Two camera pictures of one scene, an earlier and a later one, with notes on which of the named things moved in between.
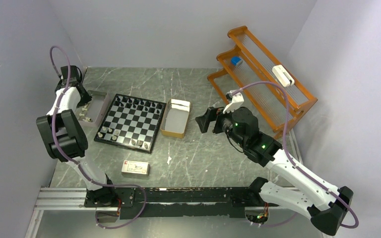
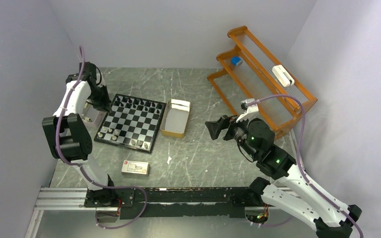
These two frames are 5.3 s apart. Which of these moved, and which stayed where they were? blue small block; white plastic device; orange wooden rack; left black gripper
Moved: left black gripper
Stayed: white plastic device; orange wooden rack; blue small block
